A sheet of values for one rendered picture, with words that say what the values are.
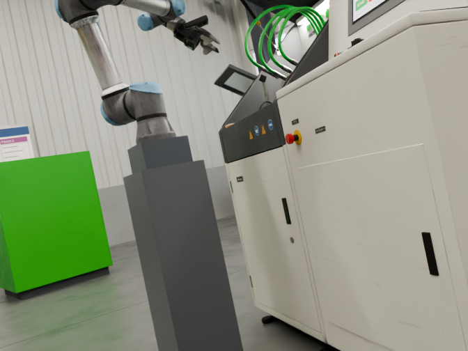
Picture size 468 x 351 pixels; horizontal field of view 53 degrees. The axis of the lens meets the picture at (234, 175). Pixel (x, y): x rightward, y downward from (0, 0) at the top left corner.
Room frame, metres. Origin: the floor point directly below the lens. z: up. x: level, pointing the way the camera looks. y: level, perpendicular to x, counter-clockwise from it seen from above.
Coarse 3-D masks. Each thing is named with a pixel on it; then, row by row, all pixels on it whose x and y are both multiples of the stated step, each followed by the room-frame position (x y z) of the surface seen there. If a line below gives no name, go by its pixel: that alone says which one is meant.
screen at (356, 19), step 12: (348, 0) 1.60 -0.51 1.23; (360, 0) 1.53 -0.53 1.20; (372, 0) 1.47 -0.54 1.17; (384, 0) 1.41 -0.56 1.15; (396, 0) 1.36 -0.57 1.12; (348, 12) 1.60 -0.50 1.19; (360, 12) 1.53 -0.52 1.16; (372, 12) 1.47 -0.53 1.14; (384, 12) 1.41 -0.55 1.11; (348, 24) 1.59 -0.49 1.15; (360, 24) 1.53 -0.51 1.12
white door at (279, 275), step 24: (240, 168) 2.11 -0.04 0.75; (264, 168) 1.86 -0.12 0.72; (240, 192) 2.17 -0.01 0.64; (264, 192) 1.91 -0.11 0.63; (288, 192) 1.69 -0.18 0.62; (240, 216) 2.23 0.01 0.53; (264, 216) 1.96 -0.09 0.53; (288, 216) 1.72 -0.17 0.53; (264, 240) 2.01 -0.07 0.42; (288, 240) 1.78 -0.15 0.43; (264, 264) 2.06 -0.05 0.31; (288, 264) 1.82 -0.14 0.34; (264, 288) 2.12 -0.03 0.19; (288, 288) 1.86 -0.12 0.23; (312, 288) 1.67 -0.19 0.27; (288, 312) 1.91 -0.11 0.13; (312, 312) 1.70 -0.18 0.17
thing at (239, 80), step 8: (224, 72) 5.50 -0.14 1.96; (232, 72) 5.41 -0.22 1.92; (240, 72) 5.32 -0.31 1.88; (248, 72) 5.33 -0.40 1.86; (216, 80) 5.92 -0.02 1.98; (224, 80) 5.76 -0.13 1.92; (232, 80) 5.71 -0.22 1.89; (240, 80) 5.61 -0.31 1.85; (248, 80) 5.53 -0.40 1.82; (224, 88) 6.07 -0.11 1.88; (232, 88) 6.01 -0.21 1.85; (240, 88) 5.91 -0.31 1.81
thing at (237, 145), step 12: (264, 108) 1.75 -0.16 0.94; (240, 120) 2.00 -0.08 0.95; (252, 120) 1.88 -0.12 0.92; (264, 120) 1.77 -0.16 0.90; (228, 132) 2.16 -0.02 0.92; (240, 132) 2.02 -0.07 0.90; (252, 132) 1.90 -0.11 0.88; (276, 132) 1.69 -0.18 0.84; (228, 144) 2.19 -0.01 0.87; (240, 144) 2.05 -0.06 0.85; (252, 144) 1.92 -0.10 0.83; (264, 144) 1.81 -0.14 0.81; (276, 144) 1.71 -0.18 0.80; (228, 156) 2.22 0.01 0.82; (240, 156) 2.08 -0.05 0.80
